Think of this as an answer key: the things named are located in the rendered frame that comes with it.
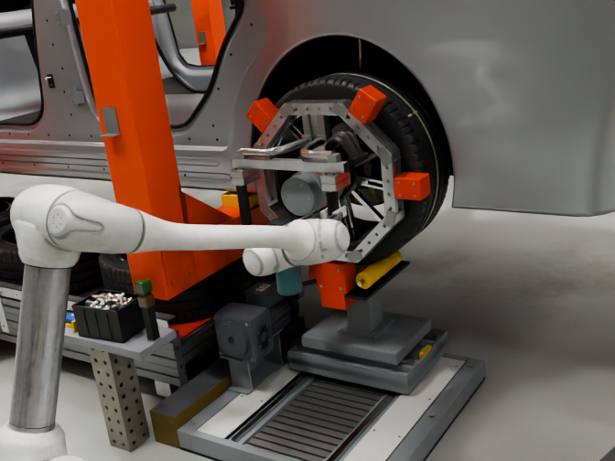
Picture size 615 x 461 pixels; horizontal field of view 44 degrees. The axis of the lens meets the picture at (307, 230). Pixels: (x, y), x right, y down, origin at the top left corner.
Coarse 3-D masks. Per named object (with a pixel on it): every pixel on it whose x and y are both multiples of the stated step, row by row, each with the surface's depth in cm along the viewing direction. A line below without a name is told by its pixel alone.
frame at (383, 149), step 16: (288, 112) 249; (304, 112) 246; (320, 112) 242; (336, 112) 239; (272, 128) 255; (352, 128) 238; (368, 128) 236; (256, 144) 261; (272, 144) 262; (368, 144) 237; (384, 144) 235; (384, 160) 235; (400, 160) 239; (272, 176) 268; (384, 176) 238; (272, 192) 270; (384, 192) 240; (272, 208) 268; (384, 208) 241; (400, 208) 243; (384, 224) 243; (368, 240) 249; (352, 256) 254
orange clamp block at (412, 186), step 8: (400, 176) 237; (408, 176) 236; (416, 176) 235; (424, 176) 234; (400, 184) 235; (408, 184) 234; (416, 184) 232; (424, 184) 234; (400, 192) 236; (408, 192) 235; (416, 192) 233; (424, 192) 235
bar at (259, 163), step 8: (232, 160) 244; (240, 160) 242; (248, 160) 240; (256, 160) 239; (264, 160) 237; (272, 160) 235; (280, 160) 234; (288, 160) 233; (296, 160) 232; (304, 160) 231; (312, 160) 229; (320, 160) 228; (256, 168) 240; (264, 168) 238; (272, 168) 236; (280, 168) 235; (288, 168) 233; (296, 168) 231; (304, 168) 230; (312, 168) 228; (320, 168) 226; (328, 168) 225; (336, 168) 223; (344, 168) 222
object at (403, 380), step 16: (432, 336) 284; (288, 352) 289; (304, 352) 291; (320, 352) 287; (416, 352) 281; (432, 352) 279; (304, 368) 287; (320, 368) 282; (336, 368) 278; (352, 368) 274; (368, 368) 270; (384, 368) 273; (400, 368) 269; (416, 368) 268; (368, 384) 273; (384, 384) 268; (400, 384) 265; (416, 384) 270
